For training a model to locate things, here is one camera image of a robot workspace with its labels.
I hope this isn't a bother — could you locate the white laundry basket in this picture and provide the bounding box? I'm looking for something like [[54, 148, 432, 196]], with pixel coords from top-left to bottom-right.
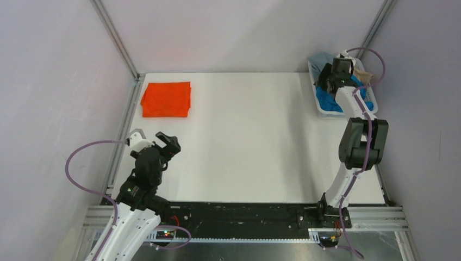
[[310, 61, 378, 120]]

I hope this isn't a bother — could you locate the folded orange t shirt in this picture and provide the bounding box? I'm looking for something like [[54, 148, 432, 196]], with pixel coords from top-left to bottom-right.
[[140, 82, 191, 118]]

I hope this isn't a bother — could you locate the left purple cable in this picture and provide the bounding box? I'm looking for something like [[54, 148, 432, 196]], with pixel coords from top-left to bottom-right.
[[65, 139, 192, 261]]

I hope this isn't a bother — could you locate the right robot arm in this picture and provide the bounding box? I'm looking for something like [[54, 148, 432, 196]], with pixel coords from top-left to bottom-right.
[[315, 58, 389, 227]]

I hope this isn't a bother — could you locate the aluminium frame rail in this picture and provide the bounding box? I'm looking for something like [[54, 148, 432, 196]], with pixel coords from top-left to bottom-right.
[[74, 201, 417, 260]]

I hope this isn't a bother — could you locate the grey blue t shirt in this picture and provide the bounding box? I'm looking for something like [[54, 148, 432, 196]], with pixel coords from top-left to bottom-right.
[[308, 52, 335, 81]]

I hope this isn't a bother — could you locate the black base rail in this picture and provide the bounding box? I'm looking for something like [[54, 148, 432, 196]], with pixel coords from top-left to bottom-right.
[[161, 201, 352, 240]]

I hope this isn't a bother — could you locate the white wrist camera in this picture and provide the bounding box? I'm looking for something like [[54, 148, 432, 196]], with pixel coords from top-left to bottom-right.
[[336, 50, 354, 59], [127, 128, 154, 152]]

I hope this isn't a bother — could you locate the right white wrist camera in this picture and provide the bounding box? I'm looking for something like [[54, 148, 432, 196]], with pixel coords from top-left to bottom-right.
[[336, 50, 354, 59]]

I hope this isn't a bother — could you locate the beige t shirt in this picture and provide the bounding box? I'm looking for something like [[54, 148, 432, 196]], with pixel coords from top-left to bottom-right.
[[353, 69, 373, 85]]

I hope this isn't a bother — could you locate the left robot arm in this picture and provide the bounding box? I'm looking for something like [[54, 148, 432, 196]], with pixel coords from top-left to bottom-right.
[[86, 129, 181, 260]]

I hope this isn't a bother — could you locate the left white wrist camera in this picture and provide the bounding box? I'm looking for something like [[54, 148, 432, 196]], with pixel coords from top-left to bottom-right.
[[127, 128, 154, 152]]

